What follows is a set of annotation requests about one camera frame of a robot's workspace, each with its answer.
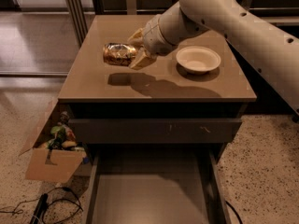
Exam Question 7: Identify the grey top drawer front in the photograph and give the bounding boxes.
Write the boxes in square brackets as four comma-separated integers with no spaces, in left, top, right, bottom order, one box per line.
[69,119,242,144]

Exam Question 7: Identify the orange crushed soda can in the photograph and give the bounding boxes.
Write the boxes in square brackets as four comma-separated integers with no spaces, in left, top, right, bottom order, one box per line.
[103,43,137,66]

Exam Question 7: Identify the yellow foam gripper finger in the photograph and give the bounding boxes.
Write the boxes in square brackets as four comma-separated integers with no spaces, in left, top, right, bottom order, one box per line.
[128,28,143,47]
[129,48,157,70]

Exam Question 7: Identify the black cable on floor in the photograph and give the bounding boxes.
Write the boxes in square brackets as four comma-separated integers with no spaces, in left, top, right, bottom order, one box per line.
[0,186,84,224]

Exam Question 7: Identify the grey cabinet with glossy top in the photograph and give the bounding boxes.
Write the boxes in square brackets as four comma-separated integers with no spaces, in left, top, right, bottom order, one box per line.
[59,15,256,154]

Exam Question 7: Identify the white paper bowl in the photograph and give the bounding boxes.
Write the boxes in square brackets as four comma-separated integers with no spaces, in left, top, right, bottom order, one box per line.
[176,46,221,75]

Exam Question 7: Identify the cardboard box of snacks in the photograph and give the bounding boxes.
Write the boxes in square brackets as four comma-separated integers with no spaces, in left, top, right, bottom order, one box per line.
[20,99,92,183]

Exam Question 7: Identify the open grey middle drawer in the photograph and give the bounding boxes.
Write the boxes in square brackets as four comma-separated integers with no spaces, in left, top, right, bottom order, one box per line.
[82,148,232,224]

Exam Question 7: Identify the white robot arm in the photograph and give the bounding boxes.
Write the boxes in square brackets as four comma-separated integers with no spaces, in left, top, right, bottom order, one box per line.
[129,0,299,111]

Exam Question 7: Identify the black cable right of drawer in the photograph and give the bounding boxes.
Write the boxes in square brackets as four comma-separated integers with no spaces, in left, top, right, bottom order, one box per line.
[225,200,244,224]

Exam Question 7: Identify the snack packets in box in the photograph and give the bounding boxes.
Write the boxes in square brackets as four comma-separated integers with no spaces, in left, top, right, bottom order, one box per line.
[38,111,84,151]

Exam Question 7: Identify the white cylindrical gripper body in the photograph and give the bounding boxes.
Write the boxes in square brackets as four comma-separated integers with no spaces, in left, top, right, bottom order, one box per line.
[142,15,177,56]

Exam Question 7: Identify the black power adapter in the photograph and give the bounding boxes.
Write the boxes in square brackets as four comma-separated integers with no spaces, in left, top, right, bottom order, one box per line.
[29,193,48,224]

